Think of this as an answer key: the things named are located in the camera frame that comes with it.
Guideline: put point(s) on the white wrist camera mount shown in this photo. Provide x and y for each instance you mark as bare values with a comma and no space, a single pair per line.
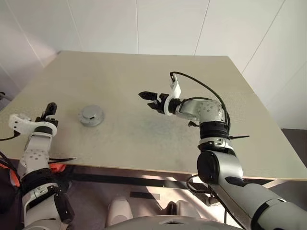
21,123
176,89

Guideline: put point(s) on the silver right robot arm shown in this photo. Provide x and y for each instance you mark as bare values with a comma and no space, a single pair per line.
208,110

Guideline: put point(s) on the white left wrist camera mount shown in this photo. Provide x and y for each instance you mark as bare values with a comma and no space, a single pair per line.
21,123

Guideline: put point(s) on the grey robot torso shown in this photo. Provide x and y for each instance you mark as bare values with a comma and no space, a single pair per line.
168,224

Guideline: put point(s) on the silver motor end cover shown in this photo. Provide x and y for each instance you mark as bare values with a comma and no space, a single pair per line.
89,112

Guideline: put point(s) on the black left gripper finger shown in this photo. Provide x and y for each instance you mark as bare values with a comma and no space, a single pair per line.
45,113
52,108

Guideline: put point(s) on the black tape strip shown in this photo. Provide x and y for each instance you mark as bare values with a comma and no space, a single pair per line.
144,195

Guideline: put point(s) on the black zip tie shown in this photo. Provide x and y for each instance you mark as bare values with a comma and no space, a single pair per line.
192,124
62,159
239,137

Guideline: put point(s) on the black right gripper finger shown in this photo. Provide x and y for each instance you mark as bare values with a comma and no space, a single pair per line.
153,106
148,95

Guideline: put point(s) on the grey rounded robot foot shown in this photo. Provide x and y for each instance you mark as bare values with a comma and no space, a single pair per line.
118,210

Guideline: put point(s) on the metal table frame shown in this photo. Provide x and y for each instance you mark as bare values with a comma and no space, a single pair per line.
120,178

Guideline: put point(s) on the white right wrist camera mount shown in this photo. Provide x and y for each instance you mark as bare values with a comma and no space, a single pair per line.
176,89

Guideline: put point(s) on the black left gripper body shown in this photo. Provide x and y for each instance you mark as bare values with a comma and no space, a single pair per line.
54,122

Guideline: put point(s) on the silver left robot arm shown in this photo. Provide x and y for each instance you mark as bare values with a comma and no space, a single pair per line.
36,153

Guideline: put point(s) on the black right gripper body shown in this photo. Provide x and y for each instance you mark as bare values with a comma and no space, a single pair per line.
161,101

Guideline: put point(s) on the silver motor housing copper windings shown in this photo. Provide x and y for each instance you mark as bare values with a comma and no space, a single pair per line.
94,122

